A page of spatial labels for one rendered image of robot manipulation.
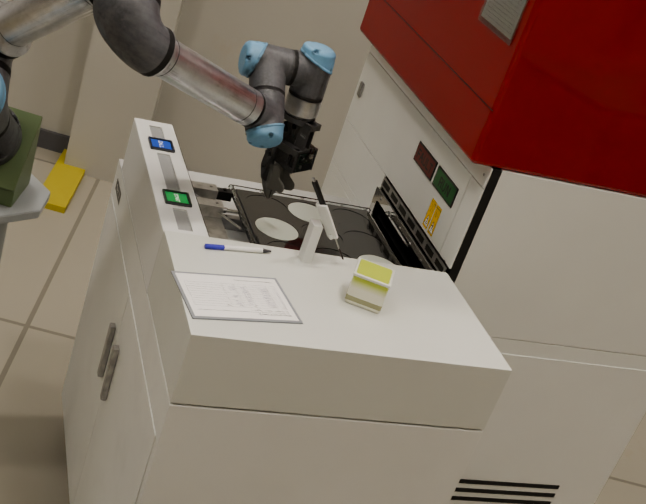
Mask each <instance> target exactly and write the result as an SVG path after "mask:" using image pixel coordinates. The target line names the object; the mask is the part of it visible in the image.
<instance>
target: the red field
mask: <svg viewBox="0 0 646 504"><path fill-rule="evenodd" d="M414 159H415V160H416V161H417V163H418V164H419V165H420V167H421V168H422V169H423V171H424V172H425V173H426V175H427V176H428V177H429V179H430V177H431V175H432V172H433V170H434V167H435V165H436V163H435V162H434V160H433V159H432V158H431V156H430V155H429V154H428V153H427V151H426V150H425V149H424V147H423V146H422V145H421V144H419V146H418V149H417V152H416V154H415V157H414Z"/></svg>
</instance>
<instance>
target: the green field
mask: <svg viewBox="0 0 646 504"><path fill-rule="evenodd" d="M433 184H434V185H435V187H436V188H437V189H438V191H439V192H440V193H441V195H442V196H443V197H444V199H445V200H446V201H447V203H448V204H449V205H451V202H452V200H453V198H454V195H455V193H456V188H455V187H454V186H453V185H452V183H451V182H450V181H449V179H448V178H447V177H446V176H445V174H444V173H443V172H442V171H441V169H440V168H439V169H438V171H437V174H436V176H435V179H434V181H433Z"/></svg>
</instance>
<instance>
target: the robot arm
mask: <svg viewBox="0 0 646 504"><path fill-rule="evenodd" d="M160 8H161V0H12V1H7V0H0V165H3V164H5V163H6V162H8V161H9V160H10V159H12V158H13V157H14V155H15V154H16V153H17V151H18V150H19V148H20V145H21V141H22V130H21V125H20V122H19V119H18V118H17V116H16V114H15V113H14V112H13V111H12V110H11V109H10V108H9V107H8V93H9V85H10V78H11V69H12V62H13V60H14V59H16V58H18V57H20V56H22V55H24V54H25V53H27V52H28V50H29V49H30V47H31V45H32V42H33V41H36V40H38V39H40V38H42V37H44V36H46V35H48V34H50V33H53V32H55V31H57V30H59V29H61V28H63V27H65V26H68V25H70V24H72V23H74V22H76V21H78V20H80V19H83V18H85V17H87V16H89V15H91V14H93V16H94V20H95V23H96V26H97V28H98V30H99V32H100V34H101V36H102V37H103V39H104V41H105V42H106V43H107V45H108V46H109V47H110V49H111V50H112V51H113V52H114V53H115V54H116V55H117V56H118V58H119V59H121V60H122V61H123V62H124V63H125V64H126V65H127V66H129V67H130V68H132V69H133V70H135V71H136V72H138V73H140V74H142V75H143V76H145V77H154V76H156V77H158V78H160V79H162V80H163V81H165V82H167V83H169V84H170V85H172V86H174V87H176V88H177V89H179V90H181V91H183V92H184V93H186V94H188V95H190V96H191V97H193V98H195V99H197V100H198V101H200V102H202V103H204V104H205V105H207V106H209V107H210V108H212V109H214V110H216V111H217V112H219V113H221V114H223V115H224V116H226V117H228V118H230V119H231V120H233V121H235V122H237V123H238V124H240V125H242V126H244V127H245V134H246V139H247V141H248V143H249V144H250V145H252V146H254V147H258V148H267V150H265V154H264V157H263V159H262V162H261V178H262V187H263V191H264V195H265V197H266V198H267V199H268V198H271V196H272V195H273V194H274V193H275V191H276V192H279V193H282V192H283V191H284V189H285V190H289V191H291V190H293V189H294V187H295V183H294V181H293V180H292V178H291V176H290V174H292V173H297V172H302V171H307V170H312V167H313V164H314V161H315V158H316V155H317V152H318V149H317V148H316V147H314V146H313V145H312V144H311V142H312V139H313V136H314V133H315V131H320V129H321V126H322V125H321V124H319V123H317V122H316V121H315V118H317V116H318V113H319V110H320V107H321V104H322V100H323V97H324V94H325V91H326V88H327V85H328V82H329V79H330V76H331V75H332V73H333V72H332V71H333V67H334V64H335V59H336V54H335V52H334V51H333V50H332V49H331V48H330V47H328V46H326V45H324V44H321V43H318V42H310V41H307V42H305V43H304V44H303V46H302V47H301V49H300V50H293V49H289V48H285V47H280V46H276V45H272V44H268V43H267V42H266V43H265V42H259V41H247V42H246V43H245V44H244V45H243V47H242V49H241V52H240V56H239V61H238V69H239V73H240V75H242V76H245V77H246V78H249V85H248V84H246V83H245V82H243V81H241V80H240V79H238V78H237V77H235V76H233V75H232V74H230V73H229V72H227V71H225V70H224V69H222V68H221V67H219V66H217V65H216V64H214V63H213V62H211V61H209V60H208V59H206V58H205V57H203V56H201V55H200V54H198V53H197V52H195V51H193V50H192V49H190V48H189V47H187V46H185V45H184V44H182V43H181V42H179V41H177V40H176V36H175V34H174V32H173V31H172V30H171V29H169V28H168V27H166V26H164V24H163V22H162V20H161V16H160ZM286 85H287V86H290V87H289V90H288V94H287V97H286V100H285V86H286ZM284 119H285V120H287V121H284ZM275 162H276V163H275ZM274 163H275V164H274Z"/></svg>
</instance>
